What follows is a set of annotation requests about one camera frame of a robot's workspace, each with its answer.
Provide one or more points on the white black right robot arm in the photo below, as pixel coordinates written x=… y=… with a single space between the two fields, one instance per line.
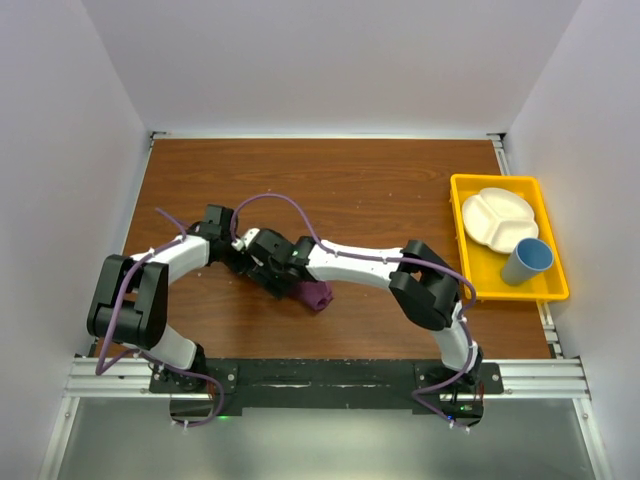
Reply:
x=426 y=289

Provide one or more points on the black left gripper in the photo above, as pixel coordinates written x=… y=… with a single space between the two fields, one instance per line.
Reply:
x=242 y=265

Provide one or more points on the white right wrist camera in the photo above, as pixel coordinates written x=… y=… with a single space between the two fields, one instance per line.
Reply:
x=243 y=242

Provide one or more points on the purple cloth napkin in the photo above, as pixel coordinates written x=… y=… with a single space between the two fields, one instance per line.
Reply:
x=315 y=295

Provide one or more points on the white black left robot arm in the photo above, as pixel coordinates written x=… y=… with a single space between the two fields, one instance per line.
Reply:
x=130 y=301

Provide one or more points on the yellow plastic tray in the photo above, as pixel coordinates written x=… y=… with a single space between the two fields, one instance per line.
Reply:
x=482 y=266

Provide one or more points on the blue plastic cup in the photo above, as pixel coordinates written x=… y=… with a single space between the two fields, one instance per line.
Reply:
x=530 y=257

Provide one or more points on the white divided plate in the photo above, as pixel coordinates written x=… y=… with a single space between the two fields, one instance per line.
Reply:
x=498 y=219

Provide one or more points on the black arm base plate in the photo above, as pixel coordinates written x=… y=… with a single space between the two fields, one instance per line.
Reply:
x=351 y=384

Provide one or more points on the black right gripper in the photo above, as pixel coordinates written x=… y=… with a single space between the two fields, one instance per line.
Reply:
x=261 y=272

